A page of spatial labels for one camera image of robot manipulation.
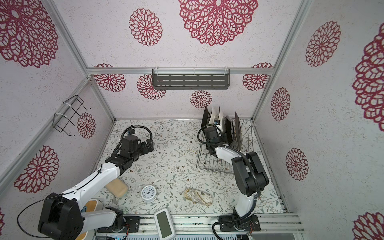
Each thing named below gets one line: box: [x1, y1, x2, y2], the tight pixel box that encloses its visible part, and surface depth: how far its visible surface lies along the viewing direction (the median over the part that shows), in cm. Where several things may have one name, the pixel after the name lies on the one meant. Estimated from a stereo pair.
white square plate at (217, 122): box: [213, 115, 222, 130], surface depth 85 cm
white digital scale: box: [154, 208, 176, 240], surface depth 71 cm
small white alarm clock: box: [141, 185, 157, 203], surface depth 82 cm
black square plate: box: [201, 106, 210, 128], surface depth 95 cm
